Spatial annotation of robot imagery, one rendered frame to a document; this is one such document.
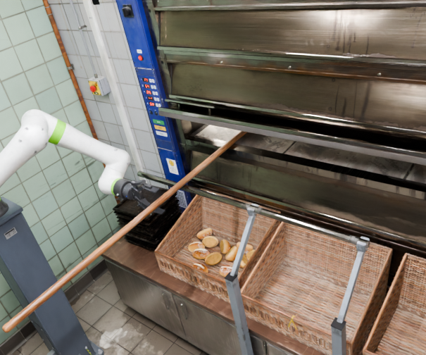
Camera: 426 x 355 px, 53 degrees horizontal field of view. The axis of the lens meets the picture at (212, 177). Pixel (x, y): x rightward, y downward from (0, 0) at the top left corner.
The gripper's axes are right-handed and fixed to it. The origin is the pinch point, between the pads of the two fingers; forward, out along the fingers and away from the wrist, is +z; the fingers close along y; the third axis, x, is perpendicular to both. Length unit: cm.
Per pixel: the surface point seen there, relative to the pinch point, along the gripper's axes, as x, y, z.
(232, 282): 6.3, 25.5, 41.6
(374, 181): -54, 2, 78
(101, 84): -48, -28, -85
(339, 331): 6, 26, 89
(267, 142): -66, 2, 17
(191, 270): -6.2, 49.5, 1.6
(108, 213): -40, 78, -120
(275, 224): -48, 39, 29
